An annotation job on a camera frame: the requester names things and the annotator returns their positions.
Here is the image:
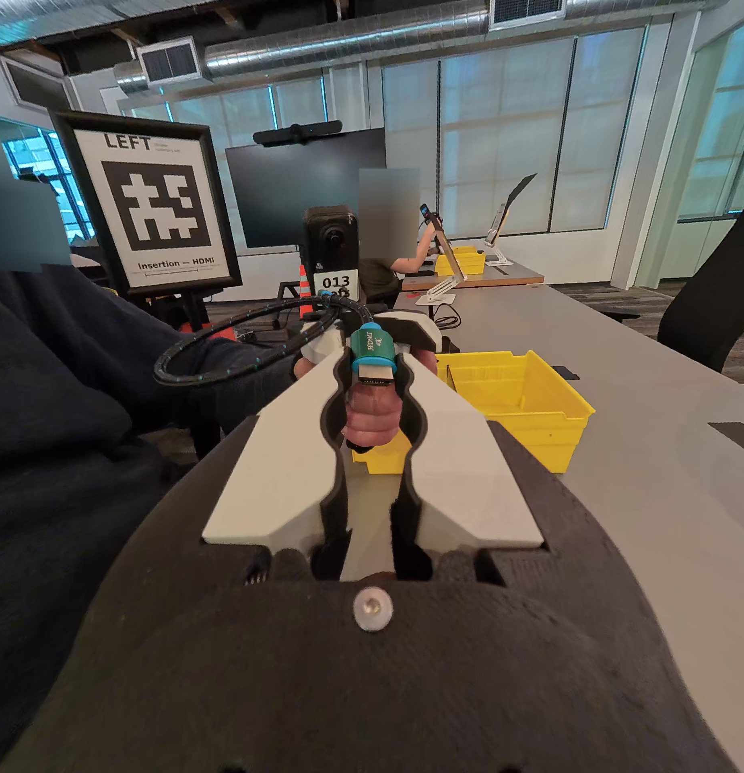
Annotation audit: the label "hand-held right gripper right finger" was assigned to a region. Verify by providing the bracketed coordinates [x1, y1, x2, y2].
[391, 354, 546, 579]

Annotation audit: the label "black monitor screen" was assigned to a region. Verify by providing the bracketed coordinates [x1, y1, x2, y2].
[225, 127, 387, 250]

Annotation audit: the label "person's left forearm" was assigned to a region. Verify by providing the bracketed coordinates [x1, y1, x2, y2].
[0, 265, 301, 437]

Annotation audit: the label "wood-rimmed black panel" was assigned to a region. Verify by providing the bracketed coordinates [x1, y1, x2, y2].
[503, 173, 538, 231]

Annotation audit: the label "yellow plastic bin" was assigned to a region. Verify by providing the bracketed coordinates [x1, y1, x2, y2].
[435, 244, 487, 277]
[352, 350, 596, 476]

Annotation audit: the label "wood-edged grey table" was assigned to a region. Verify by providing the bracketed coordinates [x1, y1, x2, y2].
[401, 258, 546, 292]

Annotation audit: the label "white panel stand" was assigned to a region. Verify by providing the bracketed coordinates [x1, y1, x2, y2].
[484, 204, 515, 267]

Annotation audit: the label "silver ventilation ducts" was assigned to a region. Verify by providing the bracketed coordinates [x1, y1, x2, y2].
[0, 0, 729, 94]

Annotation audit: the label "braided green-plug hdmi cable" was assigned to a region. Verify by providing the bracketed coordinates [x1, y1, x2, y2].
[153, 290, 401, 389]

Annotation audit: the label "black webcam bar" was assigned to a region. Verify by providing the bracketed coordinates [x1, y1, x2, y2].
[253, 121, 344, 147]

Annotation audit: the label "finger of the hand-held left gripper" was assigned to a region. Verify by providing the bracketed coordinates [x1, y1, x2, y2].
[371, 310, 443, 358]
[298, 319, 344, 367]

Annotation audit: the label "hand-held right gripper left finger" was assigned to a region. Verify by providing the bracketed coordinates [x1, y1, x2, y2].
[202, 349, 352, 579]

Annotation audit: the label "person's dark top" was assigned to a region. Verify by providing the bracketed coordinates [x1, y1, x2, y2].
[0, 417, 228, 773]

